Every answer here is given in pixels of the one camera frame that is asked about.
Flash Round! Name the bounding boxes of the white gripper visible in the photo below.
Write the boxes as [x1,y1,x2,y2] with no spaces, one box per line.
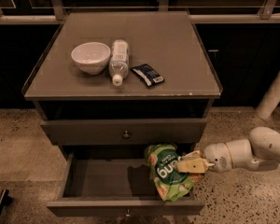
[175,143,232,174]

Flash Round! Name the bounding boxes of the green rice chip bag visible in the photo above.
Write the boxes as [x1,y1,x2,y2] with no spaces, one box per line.
[145,144,204,202]

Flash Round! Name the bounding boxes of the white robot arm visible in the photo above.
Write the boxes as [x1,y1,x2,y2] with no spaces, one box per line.
[174,127,280,174]

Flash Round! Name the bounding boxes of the closed top drawer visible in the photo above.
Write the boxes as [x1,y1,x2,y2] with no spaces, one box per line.
[41,119,207,146]

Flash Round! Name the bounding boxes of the open middle drawer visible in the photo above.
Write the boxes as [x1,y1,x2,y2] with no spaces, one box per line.
[47,147,204,217]

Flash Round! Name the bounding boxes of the grey drawer cabinet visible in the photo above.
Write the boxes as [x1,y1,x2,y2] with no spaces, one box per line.
[21,10,224,161]

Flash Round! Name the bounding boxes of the dark blue snack packet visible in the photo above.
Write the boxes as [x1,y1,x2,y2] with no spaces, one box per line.
[131,63,165,87]

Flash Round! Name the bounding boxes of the clear plastic water bottle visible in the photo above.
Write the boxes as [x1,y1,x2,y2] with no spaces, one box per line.
[108,39,129,87]

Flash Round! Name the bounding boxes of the white ceramic bowl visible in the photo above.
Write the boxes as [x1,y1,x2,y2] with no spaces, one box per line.
[71,42,111,75]

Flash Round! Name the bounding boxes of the dark object at floor corner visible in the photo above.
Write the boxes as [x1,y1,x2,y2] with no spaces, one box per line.
[0,189,13,216]

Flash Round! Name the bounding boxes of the white diagonal post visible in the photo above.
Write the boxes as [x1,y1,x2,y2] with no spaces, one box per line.
[256,71,280,119]

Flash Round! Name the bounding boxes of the metal railing frame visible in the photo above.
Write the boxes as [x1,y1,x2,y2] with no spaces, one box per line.
[0,0,280,24]

